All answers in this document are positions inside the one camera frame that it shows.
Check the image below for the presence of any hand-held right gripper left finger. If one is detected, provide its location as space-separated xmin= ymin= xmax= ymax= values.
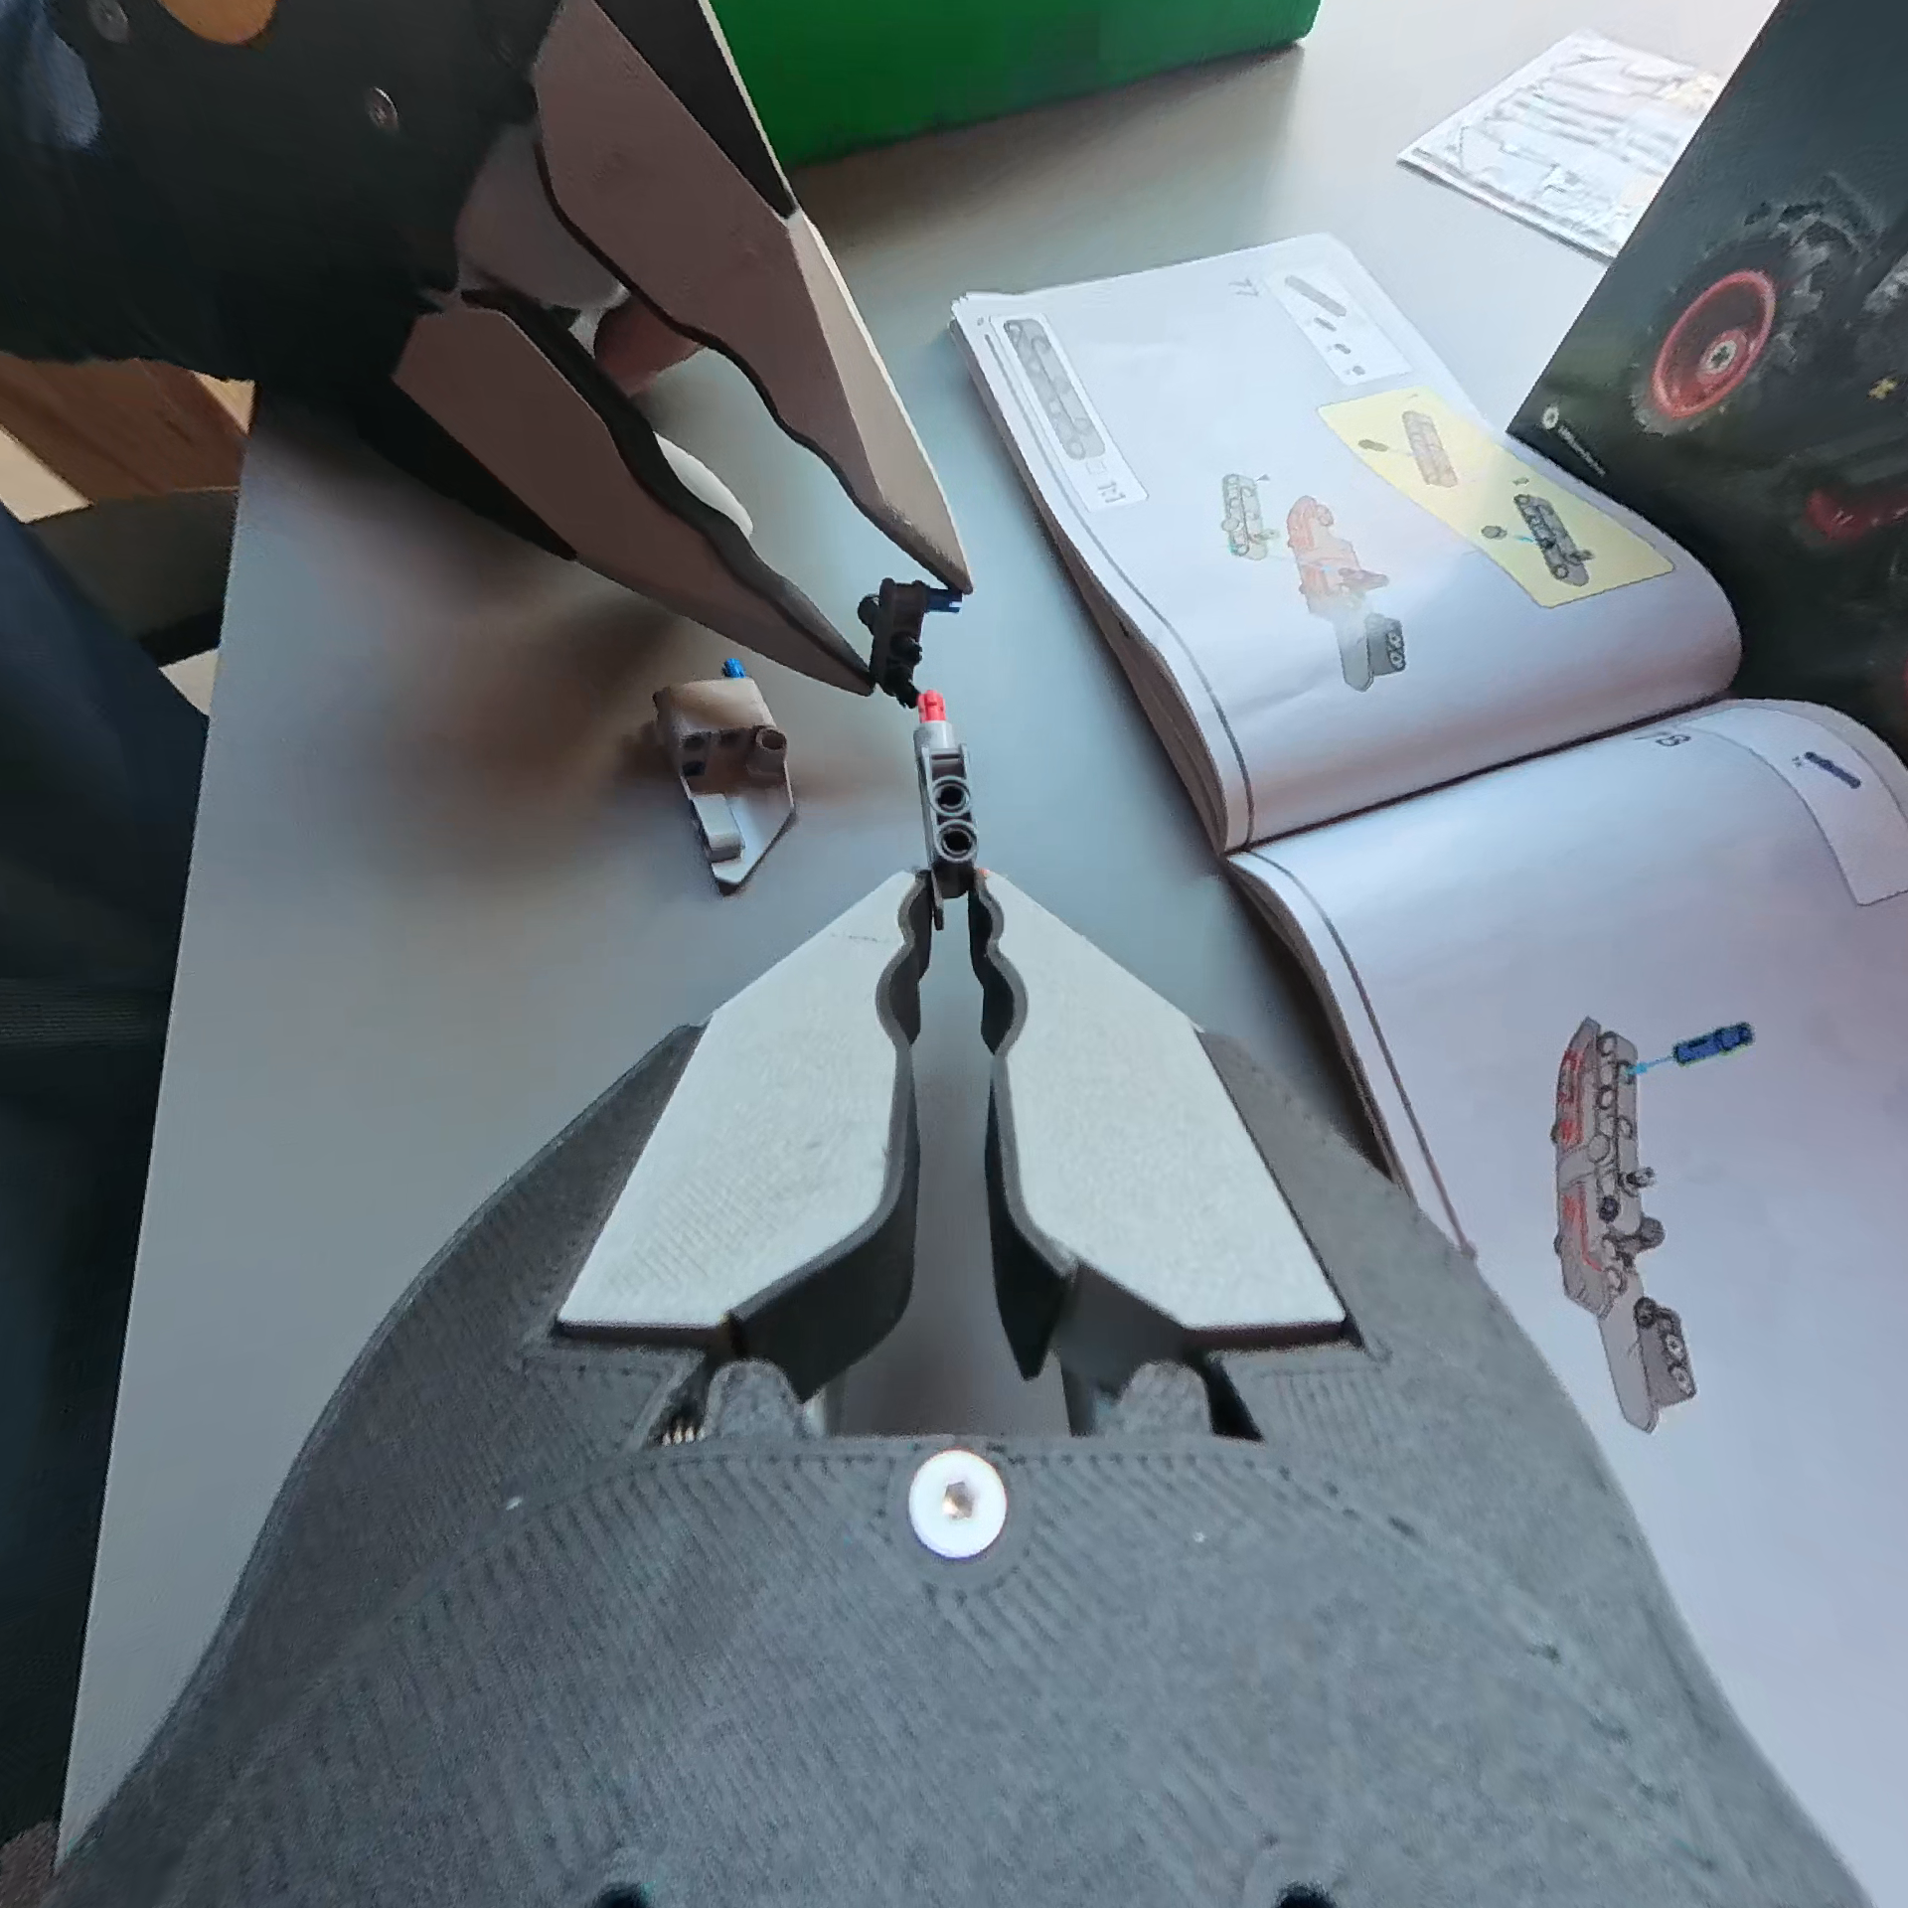
xmin=554 ymin=869 xmax=957 ymax=1404

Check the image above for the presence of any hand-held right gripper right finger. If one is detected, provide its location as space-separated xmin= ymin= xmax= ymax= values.
xmin=965 ymin=869 xmax=1353 ymax=1382

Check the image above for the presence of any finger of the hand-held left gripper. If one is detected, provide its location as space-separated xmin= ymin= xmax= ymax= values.
xmin=529 ymin=0 xmax=975 ymax=602
xmin=391 ymin=287 xmax=878 ymax=700

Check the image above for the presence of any black lego connector piece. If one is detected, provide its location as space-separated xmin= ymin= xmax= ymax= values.
xmin=856 ymin=573 xmax=969 ymax=706

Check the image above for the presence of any grey lego beam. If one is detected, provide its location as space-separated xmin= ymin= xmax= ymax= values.
xmin=914 ymin=689 xmax=989 ymax=935

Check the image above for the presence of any grey lego sub-assembly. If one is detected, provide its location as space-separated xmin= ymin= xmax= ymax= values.
xmin=651 ymin=657 xmax=800 ymax=898

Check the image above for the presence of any open lego instruction booklet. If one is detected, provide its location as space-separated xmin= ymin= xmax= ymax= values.
xmin=949 ymin=229 xmax=1908 ymax=1908

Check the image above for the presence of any dark lego set box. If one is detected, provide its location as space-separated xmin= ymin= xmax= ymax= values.
xmin=1506 ymin=0 xmax=1908 ymax=709

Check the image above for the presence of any person's left hand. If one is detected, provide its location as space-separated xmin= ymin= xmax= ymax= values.
xmin=592 ymin=299 xmax=706 ymax=397

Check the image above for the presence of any green plastic bin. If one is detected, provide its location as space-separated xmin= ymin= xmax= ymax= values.
xmin=706 ymin=0 xmax=1324 ymax=168

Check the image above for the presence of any white printed paper sheet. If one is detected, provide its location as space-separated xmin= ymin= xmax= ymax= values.
xmin=1399 ymin=28 xmax=1731 ymax=265

